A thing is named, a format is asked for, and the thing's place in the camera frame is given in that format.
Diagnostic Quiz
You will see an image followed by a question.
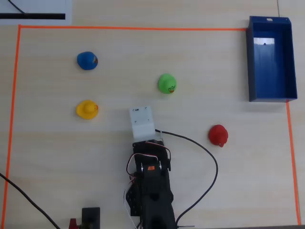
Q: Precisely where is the black camera cable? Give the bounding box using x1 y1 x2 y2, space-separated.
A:
154 129 219 229

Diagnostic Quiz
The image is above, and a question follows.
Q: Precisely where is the thin black cable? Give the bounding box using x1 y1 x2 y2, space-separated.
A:
7 0 29 14

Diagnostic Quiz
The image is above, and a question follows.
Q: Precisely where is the blue rubber duck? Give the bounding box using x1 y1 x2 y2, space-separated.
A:
76 51 99 71

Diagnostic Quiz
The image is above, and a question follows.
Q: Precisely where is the orange tape border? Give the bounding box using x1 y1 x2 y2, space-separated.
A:
0 24 302 229

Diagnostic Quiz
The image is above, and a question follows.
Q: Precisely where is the black stand base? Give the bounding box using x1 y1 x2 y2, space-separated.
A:
81 207 101 229

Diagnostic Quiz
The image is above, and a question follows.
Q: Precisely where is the white paper with black bar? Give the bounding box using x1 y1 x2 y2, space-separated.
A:
0 0 72 25

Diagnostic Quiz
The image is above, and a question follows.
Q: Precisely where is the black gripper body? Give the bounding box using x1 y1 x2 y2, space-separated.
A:
132 136 165 155

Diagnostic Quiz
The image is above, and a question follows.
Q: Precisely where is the green rubber duck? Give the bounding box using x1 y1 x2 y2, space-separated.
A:
158 73 177 94

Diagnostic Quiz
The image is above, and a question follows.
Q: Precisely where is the blue plastic box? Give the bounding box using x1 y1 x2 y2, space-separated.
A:
245 15 298 103

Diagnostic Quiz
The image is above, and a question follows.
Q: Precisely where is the long black cable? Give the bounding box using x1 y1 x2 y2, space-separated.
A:
0 173 61 229

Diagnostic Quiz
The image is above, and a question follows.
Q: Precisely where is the white camera box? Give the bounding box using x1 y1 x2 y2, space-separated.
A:
129 105 156 140

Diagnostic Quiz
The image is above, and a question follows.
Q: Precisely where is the red rubber duck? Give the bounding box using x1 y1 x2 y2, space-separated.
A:
208 124 229 148

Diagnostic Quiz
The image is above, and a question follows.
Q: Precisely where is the yellow rubber duck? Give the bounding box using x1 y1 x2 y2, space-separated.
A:
76 99 99 120

